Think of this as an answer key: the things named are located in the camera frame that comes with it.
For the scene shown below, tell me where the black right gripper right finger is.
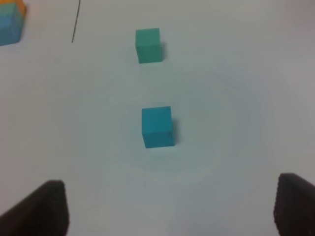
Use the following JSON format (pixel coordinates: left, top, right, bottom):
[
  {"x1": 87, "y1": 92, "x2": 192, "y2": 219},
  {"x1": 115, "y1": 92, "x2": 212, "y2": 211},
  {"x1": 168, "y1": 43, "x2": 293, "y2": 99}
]
[{"x1": 274, "y1": 173, "x2": 315, "y2": 236}]

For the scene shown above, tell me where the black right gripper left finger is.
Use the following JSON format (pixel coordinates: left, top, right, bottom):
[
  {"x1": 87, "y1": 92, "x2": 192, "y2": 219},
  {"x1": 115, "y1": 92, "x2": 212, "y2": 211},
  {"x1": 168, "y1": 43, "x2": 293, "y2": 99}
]
[{"x1": 0, "y1": 180, "x2": 70, "y2": 236}]

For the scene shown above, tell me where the template blue cube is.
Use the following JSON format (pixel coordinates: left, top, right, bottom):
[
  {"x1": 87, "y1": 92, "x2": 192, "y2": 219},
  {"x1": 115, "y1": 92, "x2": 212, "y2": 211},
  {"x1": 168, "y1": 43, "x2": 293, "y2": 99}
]
[{"x1": 0, "y1": 14, "x2": 24, "y2": 46}]

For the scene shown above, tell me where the template green cube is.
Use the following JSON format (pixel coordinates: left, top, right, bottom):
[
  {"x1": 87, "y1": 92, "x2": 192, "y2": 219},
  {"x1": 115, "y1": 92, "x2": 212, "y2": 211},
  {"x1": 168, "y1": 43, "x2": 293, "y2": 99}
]
[{"x1": 0, "y1": 2, "x2": 19, "y2": 16}]

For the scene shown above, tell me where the template orange cube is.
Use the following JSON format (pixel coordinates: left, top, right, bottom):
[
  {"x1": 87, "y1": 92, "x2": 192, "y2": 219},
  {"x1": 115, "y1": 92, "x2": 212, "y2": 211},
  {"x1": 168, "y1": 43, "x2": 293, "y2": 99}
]
[{"x1": 0, "y1": 0, "x2": 27, "y2": 17}]

